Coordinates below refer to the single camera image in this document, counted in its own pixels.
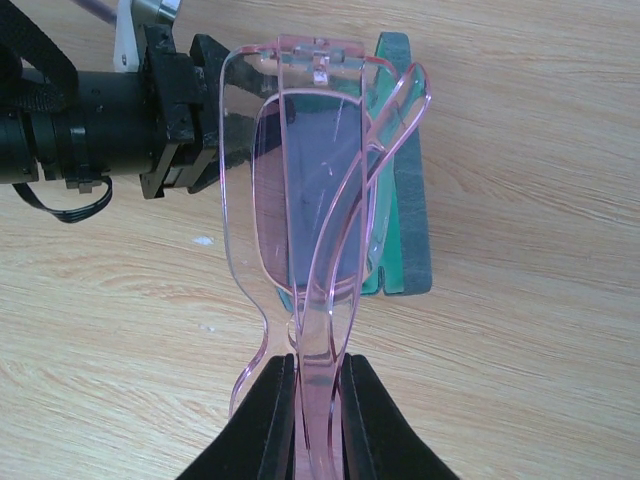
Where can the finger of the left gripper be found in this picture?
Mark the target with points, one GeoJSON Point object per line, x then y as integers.
{"type": "Point", "coordinates": [209, 57]}

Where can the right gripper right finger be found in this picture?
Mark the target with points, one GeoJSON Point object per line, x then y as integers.
{"type": "Point", "coordinates": [378, 442]}

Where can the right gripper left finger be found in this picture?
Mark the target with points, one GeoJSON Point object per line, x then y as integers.
{"type": "Point", "coordinates": [258, 441]}

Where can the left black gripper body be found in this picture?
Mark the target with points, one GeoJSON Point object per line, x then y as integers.
{"type": "Point", "coordinates": [160, 124]}

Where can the pink sunglasses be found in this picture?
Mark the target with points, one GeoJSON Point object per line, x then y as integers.
{"type": "Point", "coordinates": [310, 319]}

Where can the grey glasses case green lining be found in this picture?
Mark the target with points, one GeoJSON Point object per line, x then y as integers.
{"type": "Point", "coordinates": [321, 143]}

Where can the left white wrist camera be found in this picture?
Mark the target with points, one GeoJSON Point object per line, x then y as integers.
{"type": "Point", "coordinates": [131, 17]}

